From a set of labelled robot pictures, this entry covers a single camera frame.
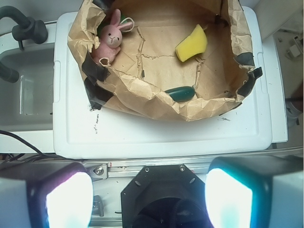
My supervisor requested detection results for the yellow sponge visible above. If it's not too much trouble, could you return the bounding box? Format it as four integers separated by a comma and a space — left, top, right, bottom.
175, 24, 208, 62

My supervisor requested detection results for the pink plush bunny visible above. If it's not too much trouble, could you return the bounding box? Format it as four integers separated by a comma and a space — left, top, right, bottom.
91, 9, 134, 65

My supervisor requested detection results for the crumpled brown paper bag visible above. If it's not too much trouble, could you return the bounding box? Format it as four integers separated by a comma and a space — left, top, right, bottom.
68, 0, 262, 122

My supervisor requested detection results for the aluminium rail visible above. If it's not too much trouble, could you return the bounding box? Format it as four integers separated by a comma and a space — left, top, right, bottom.
84, 146, 304, 180

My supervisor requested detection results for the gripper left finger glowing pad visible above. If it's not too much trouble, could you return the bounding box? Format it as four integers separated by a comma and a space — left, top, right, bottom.
0, 161, 93, 228

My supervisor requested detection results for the black cable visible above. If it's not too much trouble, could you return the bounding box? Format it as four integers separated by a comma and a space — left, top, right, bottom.
0, 130, 62, 164

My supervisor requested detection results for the grey sink basin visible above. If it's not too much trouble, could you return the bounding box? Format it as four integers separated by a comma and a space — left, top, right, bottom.
0, 43, 54, 132

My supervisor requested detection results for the dark green sponge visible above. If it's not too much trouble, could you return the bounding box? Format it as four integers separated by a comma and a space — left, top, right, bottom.
165, 86, 195, 102

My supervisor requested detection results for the black octagonal mount plate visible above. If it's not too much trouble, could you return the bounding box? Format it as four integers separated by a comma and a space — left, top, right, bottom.
121, 165, 211, 228

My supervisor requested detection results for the white plastic bin lid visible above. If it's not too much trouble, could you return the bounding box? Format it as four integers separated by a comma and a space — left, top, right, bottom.
53, 12, 273, 159

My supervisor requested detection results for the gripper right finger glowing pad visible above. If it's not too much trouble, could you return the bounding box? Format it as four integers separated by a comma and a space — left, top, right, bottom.
205, 155, 304, 228

